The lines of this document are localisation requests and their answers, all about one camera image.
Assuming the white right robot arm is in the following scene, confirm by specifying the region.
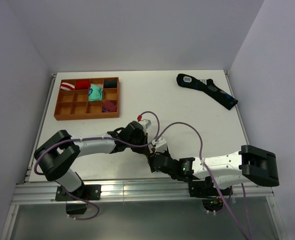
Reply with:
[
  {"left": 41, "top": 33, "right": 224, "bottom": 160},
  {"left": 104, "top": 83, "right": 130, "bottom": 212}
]
[{"left": 147, "top": 145, "right": 280, "bottom": 195}]

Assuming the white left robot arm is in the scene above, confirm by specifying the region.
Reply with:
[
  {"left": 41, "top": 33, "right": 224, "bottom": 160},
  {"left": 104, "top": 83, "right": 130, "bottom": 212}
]
[{"left": 33, "top": 119, "right": 151, "bottom": 200}]

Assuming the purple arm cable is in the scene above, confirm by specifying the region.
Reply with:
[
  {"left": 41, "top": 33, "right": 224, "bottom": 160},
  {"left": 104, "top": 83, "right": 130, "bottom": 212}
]
[
  {"left": 154, "top": 121, "right": 254, "bottom": 240},
  {"left": 33, "top": 110, "right": 161, "bottom": 221}
]

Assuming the aluminium mounting rail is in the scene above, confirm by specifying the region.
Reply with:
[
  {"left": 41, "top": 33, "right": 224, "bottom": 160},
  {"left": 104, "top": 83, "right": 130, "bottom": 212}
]
[{"left": 9, "top": 174, "right": 276, "bottom": 205}]

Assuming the black blue sock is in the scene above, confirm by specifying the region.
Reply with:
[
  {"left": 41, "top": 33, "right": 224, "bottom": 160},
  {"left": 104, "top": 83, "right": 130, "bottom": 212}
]
[{"left": 176, "top": 73, "right": 238, "bottom": 110}]

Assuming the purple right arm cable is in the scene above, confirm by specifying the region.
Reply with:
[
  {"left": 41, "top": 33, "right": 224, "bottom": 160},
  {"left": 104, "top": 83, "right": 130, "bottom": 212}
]
[{"left": 154, "top": 121, "right": 254, "bottom": 240}]

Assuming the dark green sock roll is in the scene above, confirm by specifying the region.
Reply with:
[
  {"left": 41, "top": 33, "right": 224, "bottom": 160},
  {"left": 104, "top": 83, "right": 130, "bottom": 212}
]
[{"left": 103, "top": 79, "right": 118, "bottom": 89}]

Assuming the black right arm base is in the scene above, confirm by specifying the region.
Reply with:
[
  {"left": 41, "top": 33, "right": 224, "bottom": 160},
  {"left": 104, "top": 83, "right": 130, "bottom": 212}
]
[{"left": 188, "top": 176, "right": 225, "bottom": 215}]

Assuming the purple sock roll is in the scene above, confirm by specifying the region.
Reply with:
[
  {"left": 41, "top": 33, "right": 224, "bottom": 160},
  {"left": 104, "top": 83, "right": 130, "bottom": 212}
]
[{"left": 102, "top": 100, "right": 117, "bottom": 113}]

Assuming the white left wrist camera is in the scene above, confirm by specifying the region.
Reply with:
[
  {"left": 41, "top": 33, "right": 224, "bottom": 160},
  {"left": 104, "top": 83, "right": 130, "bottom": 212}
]
[{"left": 137, "top": 115, "right": 152, "bottom": 132}]

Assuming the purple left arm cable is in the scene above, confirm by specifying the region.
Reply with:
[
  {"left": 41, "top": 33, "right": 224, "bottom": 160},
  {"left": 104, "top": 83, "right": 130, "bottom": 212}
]
[{"left": 33, "top": 110, "right": 161, "bottom": 221}]

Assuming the teal sock roll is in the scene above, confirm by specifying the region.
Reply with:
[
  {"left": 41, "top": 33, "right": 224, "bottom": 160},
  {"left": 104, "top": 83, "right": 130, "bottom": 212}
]
[{"left": 88, "top": 84, "right": 103, "bottom": 102}]

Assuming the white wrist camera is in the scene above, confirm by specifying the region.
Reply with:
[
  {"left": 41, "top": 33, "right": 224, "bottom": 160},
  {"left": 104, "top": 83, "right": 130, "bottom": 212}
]
[
  {"left": 150, "top": 137, "right": 168, "bottom": 153},
  {"left": 137, "top": 115, "right": 152, "bottom": 132}
]

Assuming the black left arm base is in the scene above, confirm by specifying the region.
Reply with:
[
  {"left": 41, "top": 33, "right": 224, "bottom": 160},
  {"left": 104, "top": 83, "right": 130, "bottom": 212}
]
[{"left": 54, "top": 184, "right": 101, "bottom": 216}]

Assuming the orange compartment tray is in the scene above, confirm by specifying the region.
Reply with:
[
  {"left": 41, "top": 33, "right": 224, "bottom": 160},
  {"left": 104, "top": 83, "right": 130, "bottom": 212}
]
[{"left": 54, "top": 77, "right": 120, "bottom": 121}]

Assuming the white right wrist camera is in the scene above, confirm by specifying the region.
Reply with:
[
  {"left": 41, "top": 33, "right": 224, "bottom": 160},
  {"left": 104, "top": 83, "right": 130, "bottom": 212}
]
[{"left": 150, "top": 137, "right": 168, "bottom": 153}]

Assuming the red white striped sock roll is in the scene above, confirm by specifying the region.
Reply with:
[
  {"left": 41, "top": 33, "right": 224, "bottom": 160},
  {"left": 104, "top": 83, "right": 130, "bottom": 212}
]
[{"left": 60, "top": 82, "right": 75, "bottom": 91}]

